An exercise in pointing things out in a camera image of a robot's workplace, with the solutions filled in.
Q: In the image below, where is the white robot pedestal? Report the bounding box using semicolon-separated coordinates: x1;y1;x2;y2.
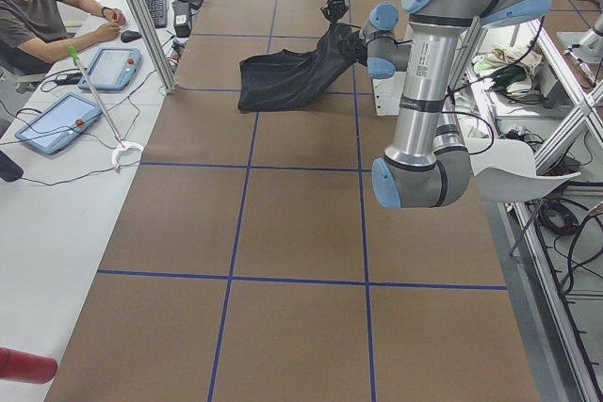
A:
372;72;406;116

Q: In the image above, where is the aluminium frame post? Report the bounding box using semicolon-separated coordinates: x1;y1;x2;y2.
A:
126;0;176;94

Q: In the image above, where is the seated person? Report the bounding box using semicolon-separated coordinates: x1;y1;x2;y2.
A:
1;0;126;76

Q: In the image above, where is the black graphic t-shirt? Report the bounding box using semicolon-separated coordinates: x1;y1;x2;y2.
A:
238;24;360;112

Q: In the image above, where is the metal reacher grabber tool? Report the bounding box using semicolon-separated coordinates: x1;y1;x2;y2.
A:
68;46;144;173

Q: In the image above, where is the teach pendant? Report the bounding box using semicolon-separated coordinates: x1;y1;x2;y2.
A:
14;93;102;155
86;47;142;92

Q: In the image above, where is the red cylinder object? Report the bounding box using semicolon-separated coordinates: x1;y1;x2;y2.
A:
1;347;57;384

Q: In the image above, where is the black computer mouse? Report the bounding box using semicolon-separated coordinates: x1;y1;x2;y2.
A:
120;30;141;43

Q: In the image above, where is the near teach pendant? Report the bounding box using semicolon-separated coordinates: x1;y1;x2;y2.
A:
14;93;102;155

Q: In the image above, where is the black keyboard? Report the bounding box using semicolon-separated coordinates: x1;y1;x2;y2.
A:
143;0;168;28

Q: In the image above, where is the white plastic chair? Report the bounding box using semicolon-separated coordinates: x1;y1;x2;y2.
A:
464;137;580;202

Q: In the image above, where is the far teach pendant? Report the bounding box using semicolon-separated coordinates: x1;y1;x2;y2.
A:
86;47;142;92

